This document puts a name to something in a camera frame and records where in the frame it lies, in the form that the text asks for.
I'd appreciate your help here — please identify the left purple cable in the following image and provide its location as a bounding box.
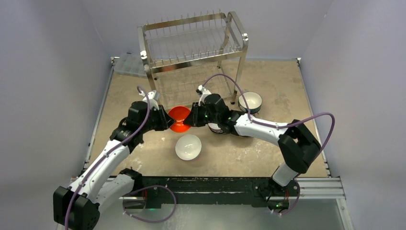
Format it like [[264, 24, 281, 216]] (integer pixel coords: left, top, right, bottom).
[[64, 85, 177, 230]]

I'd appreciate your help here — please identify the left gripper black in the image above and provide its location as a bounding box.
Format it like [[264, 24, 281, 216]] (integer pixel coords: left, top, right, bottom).
[[140, 104, 175, 133]]

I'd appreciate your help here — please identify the stainless steel dish rack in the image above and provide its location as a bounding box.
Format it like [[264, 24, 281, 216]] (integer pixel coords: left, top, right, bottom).
[[137, 11, 248, 109]]

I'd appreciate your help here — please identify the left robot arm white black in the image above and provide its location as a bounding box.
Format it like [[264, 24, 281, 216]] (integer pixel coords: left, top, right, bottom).
[[53, 101, 177, 230]]

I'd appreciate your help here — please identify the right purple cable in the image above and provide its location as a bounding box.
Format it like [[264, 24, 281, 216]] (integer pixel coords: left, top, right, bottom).
[[201, 73, 336, 217]]

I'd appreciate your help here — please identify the white bowl teal outside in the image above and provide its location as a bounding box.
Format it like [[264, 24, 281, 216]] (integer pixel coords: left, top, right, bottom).
[[238, 92, 262, 114]]

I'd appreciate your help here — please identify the white bowl red patterned outside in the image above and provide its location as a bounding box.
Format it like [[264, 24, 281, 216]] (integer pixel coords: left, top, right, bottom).
[[208, 123, 227, 134]]

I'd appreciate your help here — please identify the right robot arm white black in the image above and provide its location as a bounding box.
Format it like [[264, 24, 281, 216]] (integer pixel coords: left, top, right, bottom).
[[183, 93, 321, 195]]

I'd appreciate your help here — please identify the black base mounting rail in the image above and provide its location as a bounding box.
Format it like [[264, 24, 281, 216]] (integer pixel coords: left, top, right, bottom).
[[66, 176, 346, 210]]

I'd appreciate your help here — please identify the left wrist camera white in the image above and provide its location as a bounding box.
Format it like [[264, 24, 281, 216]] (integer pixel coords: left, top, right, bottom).
[[142, 90, 160, 110]]

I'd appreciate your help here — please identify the purple cable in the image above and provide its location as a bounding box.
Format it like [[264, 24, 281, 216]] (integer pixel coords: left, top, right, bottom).
[[64, 85, 177, 230], [201, 73, 336, 217]]

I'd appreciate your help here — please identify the orange bowl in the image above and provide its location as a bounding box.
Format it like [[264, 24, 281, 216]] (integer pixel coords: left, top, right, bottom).
[[168, 106, 191, 133]]

